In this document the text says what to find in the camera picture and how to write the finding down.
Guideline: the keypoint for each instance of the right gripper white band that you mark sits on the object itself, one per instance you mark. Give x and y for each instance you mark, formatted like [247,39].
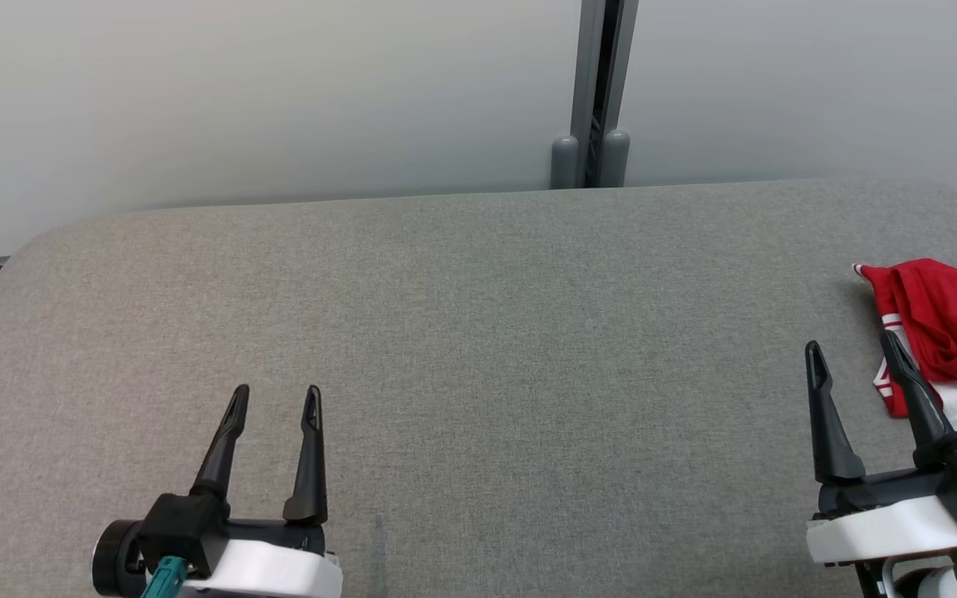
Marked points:
[877,531]

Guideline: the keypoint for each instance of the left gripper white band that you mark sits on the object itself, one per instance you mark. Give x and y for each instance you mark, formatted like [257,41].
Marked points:
[279,573]

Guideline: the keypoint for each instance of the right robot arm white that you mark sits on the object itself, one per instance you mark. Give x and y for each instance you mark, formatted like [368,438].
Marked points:
[935,585]

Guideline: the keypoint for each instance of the grey partition post with feet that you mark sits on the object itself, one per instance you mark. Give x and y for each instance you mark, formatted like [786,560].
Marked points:
[599,83]

